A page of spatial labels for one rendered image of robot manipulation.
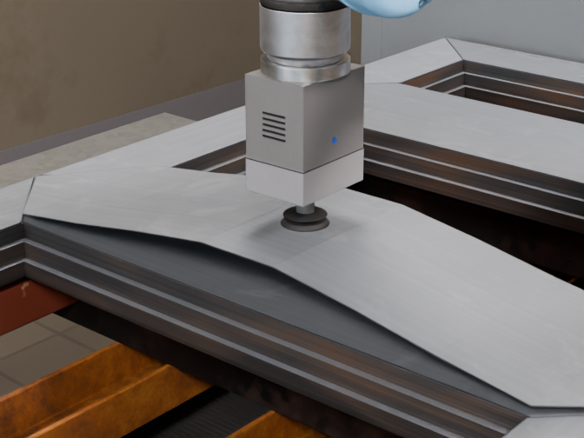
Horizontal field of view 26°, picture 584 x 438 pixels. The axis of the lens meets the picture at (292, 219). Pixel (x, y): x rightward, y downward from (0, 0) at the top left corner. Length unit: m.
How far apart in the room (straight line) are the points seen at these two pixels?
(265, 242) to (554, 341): 0.26
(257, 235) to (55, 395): 0.30
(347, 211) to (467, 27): 0.85
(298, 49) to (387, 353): 0.25
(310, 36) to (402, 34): 1.00
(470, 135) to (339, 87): 0.46
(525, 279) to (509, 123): 0.49
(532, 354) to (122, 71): 3.13
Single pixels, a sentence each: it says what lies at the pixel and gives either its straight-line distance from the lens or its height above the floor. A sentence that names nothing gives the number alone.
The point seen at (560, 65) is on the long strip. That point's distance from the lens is 1.80.
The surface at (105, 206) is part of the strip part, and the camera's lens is 1.23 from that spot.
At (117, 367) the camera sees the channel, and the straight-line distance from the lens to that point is 1.32.
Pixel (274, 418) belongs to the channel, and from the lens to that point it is 1.19.
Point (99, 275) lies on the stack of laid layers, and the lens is 1.18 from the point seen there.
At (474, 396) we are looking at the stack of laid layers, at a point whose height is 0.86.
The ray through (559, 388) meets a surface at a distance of 0.94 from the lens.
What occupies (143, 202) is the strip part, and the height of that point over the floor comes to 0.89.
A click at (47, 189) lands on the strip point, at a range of 1.32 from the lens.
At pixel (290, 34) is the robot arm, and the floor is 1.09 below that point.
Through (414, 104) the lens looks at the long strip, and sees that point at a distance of 1.60.
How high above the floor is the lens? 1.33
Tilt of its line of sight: 22 degrees down
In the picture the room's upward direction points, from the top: straight up
